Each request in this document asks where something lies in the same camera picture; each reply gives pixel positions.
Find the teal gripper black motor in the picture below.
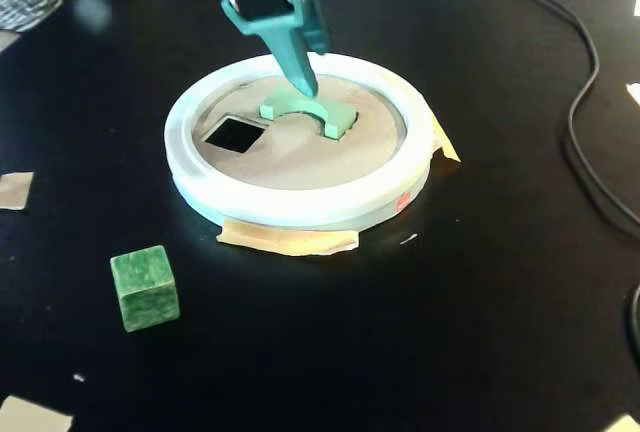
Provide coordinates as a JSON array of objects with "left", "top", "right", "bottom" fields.
[{"left": 212, "top": 0, "right": 330, "bottom": 99}]

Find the light green U shape block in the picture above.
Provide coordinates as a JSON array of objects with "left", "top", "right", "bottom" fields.
[{"left": 258, "top": 84, "right": 359, "bottom": 142}]

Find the white round shape sorter lid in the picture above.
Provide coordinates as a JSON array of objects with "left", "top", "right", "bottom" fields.
[{"left": 163, "top": 51, "right": 435, "bottom": 231}]

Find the tan masking tape piece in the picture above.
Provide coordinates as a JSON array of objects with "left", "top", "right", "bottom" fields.
[
  {"left": 0, "top": 171, "right": 35, "bottom": 212},
  {"left": 597, "top": 414, "right": 640, "bottom": 432},
  {"left": 0, "top": 395, "right": 75, "bottom": 432},
  {"left": 428, "top": 116, "right": 462, "bottom": 163}
]

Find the long tan masking tape strip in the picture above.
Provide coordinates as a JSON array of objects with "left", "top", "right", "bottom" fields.
[{"left": 216, "top": 219, "right": 361, "bottom": 257}]

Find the dark green wooden cube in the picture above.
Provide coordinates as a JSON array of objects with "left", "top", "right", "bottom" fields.
[{"left": 109, "top": 245, "right": 180, "bottom": 333}]

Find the long black cable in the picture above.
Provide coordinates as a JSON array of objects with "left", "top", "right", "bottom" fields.
[{"left": 423, "top": 0, "right": 640, "bottom": 233}]

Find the short black cable loop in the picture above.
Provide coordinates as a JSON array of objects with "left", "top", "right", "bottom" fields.
[{"left": 623, "top": 284, "right": 640, "bottom": 368}]

